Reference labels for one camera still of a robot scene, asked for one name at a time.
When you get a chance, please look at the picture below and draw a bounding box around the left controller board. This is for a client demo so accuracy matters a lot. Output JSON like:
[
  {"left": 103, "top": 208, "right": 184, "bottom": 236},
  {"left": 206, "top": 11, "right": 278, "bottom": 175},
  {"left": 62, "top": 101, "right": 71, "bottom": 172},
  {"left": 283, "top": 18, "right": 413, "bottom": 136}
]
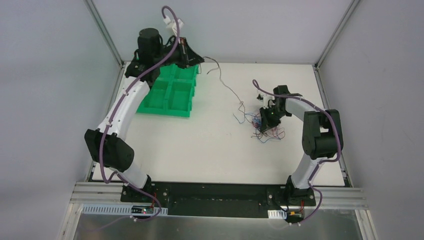
[{"left": 131, "top": 205, "right": 154, "bottom": 216}]

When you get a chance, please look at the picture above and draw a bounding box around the right controller board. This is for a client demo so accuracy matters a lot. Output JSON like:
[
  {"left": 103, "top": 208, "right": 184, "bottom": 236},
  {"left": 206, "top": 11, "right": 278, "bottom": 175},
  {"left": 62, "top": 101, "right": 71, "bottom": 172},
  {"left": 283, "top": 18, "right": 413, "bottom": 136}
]
[{"left": 286, "top": 211, "right": 304, "bottom": 222}]

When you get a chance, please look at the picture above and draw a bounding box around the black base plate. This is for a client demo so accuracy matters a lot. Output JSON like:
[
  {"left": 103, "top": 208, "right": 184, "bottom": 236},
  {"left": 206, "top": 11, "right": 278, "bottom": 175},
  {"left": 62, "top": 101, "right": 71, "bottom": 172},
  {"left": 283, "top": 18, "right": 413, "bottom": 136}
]
[{"left": 124, "top": 181, "right": 304, "bottom": 218}]

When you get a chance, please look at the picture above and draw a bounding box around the brown thin wire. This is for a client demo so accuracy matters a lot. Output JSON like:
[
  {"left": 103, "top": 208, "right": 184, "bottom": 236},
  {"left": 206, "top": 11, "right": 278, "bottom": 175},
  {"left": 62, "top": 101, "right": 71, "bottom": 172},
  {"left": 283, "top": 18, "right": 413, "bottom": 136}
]
[{"left": 202, "top": 56, "right": 248, "bottom": 115}]

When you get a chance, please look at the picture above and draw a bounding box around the aluminium frame rail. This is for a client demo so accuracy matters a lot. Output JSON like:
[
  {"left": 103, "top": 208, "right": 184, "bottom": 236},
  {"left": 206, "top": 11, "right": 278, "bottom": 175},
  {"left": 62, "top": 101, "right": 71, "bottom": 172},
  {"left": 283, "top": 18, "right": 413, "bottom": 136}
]
[{"left": 70, "top": 182, "right": 369, "bottom": 210}]

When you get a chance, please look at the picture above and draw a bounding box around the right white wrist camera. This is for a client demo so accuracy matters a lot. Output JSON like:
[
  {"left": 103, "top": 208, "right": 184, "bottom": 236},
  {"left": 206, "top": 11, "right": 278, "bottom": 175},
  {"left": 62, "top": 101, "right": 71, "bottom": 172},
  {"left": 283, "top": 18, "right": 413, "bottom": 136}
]
[{"left": 256, "top": 93, "right": 274, "bottom": 109}]

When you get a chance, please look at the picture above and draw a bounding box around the right white slotted duct piece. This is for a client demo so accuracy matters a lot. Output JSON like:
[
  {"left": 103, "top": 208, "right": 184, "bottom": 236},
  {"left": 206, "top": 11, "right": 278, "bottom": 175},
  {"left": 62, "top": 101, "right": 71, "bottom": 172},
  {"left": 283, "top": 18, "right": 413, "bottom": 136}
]
[{"left": 267, "top": 210, "right": 287, "bottom": 220}]

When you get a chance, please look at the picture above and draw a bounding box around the white slotted cable duct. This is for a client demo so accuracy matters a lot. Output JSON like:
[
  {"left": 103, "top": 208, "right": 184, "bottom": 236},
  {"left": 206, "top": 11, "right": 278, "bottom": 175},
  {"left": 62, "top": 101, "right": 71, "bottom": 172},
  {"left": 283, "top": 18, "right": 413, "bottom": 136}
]
[{"left": 81, "top": 204, "right": 168, "bottom": 217}]

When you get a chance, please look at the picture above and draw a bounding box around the green compartment tray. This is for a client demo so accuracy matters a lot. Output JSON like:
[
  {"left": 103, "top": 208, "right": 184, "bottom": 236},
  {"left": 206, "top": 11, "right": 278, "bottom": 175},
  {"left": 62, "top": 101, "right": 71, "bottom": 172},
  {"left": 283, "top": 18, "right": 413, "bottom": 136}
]
[{"left": 136, "top": 64, "right": 199, "bottom": 118}]

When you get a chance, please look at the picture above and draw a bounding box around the blue thin wire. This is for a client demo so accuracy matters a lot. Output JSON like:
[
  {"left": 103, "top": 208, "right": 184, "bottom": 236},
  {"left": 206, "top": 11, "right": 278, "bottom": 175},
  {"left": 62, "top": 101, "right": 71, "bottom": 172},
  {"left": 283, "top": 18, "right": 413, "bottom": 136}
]
[{"left": 233, "top": 110, "right": 263, "bottom": 125}]

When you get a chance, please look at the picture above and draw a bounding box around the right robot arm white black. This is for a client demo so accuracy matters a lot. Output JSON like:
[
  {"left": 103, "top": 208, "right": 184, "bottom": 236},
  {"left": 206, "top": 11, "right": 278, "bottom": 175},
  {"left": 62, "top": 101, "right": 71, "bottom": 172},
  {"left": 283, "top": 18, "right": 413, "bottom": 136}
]
[{"left": 257, "top": 85, "right": 344, "bottom": 206}]

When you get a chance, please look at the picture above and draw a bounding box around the controller board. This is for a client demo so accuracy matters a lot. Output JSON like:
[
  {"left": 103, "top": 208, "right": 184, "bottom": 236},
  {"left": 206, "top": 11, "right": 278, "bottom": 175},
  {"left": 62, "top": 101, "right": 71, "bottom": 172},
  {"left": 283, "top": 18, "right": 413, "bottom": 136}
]
[
  {"left": 131, "top": 205, "right": 154, "bottom": 216},
  {"left": 286, "top": 211, "right": 304, "bottom": 222}
]

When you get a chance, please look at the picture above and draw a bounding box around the purple thin wire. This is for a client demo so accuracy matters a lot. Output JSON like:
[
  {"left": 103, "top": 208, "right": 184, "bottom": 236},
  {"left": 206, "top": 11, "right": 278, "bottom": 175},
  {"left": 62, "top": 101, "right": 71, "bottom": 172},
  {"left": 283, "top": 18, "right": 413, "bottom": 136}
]
[{"left": 248, "top": 112, "right": 286, "bottom": 144}]

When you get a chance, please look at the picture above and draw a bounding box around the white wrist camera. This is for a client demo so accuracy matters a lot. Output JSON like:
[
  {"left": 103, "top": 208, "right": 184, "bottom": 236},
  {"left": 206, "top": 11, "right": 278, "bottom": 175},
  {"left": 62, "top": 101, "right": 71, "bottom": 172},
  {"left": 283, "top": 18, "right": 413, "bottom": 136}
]
[
  {"left": 256, "top": 93, "right": 274, "bottom": 109},
  {"left": 163, "top": 15, "right": 184, "bottom": 36}
]

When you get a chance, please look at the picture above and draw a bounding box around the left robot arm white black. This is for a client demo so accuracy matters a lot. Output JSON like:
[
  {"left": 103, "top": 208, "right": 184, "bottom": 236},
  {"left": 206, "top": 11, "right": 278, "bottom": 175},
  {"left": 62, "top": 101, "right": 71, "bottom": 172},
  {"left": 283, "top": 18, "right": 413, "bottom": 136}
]
[{"left": 84, "top": 28, "right": 204, "bottom": 203}]

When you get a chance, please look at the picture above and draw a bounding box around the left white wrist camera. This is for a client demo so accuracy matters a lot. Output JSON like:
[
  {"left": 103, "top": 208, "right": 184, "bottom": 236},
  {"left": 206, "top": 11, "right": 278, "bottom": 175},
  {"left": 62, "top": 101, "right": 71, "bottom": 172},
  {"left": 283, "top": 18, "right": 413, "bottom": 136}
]
[{"left": 163, "top": 15, "right": 184, "bottom": 36}]

